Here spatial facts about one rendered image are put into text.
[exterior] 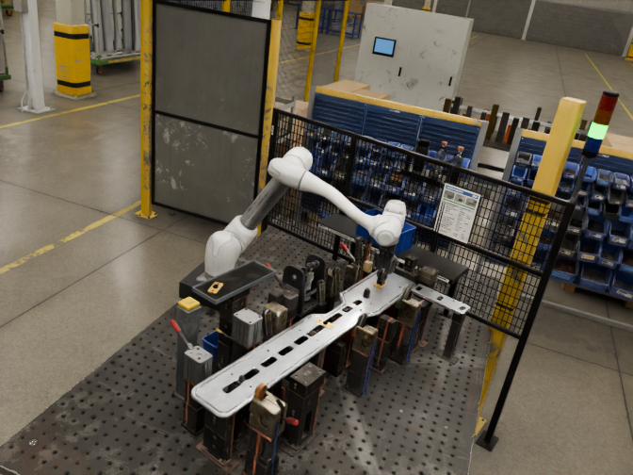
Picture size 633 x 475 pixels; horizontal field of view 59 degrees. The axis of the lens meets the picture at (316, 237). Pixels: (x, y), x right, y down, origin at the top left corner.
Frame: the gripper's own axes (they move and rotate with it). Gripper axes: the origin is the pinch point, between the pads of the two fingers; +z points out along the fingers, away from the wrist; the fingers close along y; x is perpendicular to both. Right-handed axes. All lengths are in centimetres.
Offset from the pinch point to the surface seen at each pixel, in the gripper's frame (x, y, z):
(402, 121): 188, -99, -30
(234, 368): -97, -6, 5
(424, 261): 39.4, 4.4, 3.0
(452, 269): 44.3, 19.2, 3.1
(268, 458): -107, 22, 22
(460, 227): 55, 14, -17
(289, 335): -65, -5, 5
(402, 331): -8.1, 20.3, 17.5
